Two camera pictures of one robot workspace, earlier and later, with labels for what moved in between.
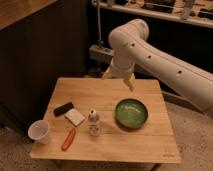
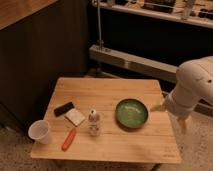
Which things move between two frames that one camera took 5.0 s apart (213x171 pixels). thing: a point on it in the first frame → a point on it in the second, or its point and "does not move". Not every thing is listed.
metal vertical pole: x=99 y=44 does not move
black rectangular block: x=62 y=109 does not move
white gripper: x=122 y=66 → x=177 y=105
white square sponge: x=74 y=117 does not move
